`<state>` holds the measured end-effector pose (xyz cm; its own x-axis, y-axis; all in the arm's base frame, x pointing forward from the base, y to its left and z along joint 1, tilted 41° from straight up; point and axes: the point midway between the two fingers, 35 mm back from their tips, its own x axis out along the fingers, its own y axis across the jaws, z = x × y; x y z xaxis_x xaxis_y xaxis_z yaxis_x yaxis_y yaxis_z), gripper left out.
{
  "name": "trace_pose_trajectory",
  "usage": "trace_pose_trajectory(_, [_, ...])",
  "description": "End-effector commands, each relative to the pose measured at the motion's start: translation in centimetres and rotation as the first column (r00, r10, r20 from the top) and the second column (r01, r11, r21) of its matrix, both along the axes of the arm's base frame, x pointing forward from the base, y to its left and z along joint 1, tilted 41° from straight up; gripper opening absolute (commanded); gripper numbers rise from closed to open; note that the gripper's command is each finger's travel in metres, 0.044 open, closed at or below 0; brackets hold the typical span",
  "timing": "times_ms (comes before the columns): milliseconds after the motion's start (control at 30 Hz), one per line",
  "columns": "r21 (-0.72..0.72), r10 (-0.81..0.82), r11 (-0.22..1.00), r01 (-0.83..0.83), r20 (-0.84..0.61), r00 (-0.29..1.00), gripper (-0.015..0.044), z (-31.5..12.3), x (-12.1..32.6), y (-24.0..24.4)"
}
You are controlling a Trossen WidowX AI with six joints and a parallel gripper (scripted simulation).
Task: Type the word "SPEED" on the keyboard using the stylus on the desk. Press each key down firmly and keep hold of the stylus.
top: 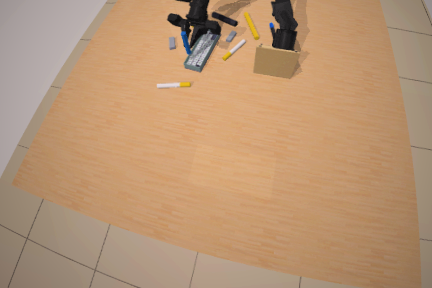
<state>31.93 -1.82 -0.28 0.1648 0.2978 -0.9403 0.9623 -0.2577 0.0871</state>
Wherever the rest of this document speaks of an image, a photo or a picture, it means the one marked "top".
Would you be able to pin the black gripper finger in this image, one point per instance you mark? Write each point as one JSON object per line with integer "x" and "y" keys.
{"x": 197, "y": 32}
{"x": 183, "y": 27}

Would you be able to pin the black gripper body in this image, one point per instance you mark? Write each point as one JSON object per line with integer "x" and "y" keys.
{"x": 196, "y": 16}

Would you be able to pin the blue stylus with white tip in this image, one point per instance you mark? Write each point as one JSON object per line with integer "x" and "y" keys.
{"x": 186, "y": 43}

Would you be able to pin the grey rectangular bar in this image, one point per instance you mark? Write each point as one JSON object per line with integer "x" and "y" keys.
{"x": 171, "y": 43}

